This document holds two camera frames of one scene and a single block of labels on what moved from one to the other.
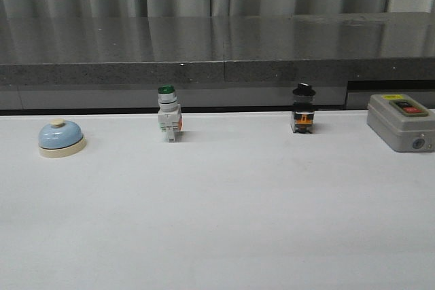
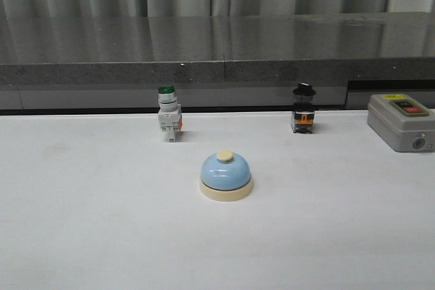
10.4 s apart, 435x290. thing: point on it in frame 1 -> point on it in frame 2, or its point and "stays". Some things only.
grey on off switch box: x=404 y=123 stays
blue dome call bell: x=61 y=138 -> x=225 y=177
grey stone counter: x=214 y=62 stays
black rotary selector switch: x=302 y=117 stays
